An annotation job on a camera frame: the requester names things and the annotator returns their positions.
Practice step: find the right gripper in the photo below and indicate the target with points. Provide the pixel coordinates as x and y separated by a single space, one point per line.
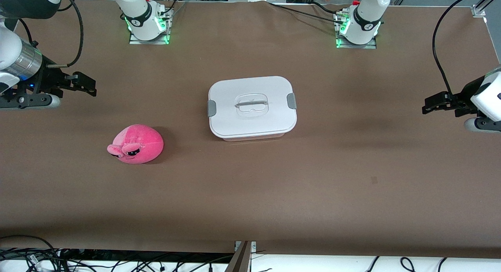
47 77

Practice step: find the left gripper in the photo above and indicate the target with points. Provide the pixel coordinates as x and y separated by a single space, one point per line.
463 94

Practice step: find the pink plush toy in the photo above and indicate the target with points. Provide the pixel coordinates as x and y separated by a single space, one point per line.
141 143

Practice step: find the white box lid grey clips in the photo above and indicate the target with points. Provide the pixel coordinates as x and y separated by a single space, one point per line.
235 123

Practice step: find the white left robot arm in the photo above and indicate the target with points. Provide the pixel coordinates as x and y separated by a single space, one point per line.
366 17

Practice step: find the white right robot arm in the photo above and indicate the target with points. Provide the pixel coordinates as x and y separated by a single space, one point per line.
141 17

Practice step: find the pink plastic box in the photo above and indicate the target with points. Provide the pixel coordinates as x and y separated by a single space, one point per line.
254 138

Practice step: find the brown table cover mat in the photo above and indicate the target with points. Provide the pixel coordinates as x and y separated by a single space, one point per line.
274 193

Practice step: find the aluminium frame profile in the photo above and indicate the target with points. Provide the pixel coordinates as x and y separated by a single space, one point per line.
478 9

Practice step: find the small metal corner bracket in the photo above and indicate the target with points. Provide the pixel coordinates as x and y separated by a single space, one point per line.
253 246

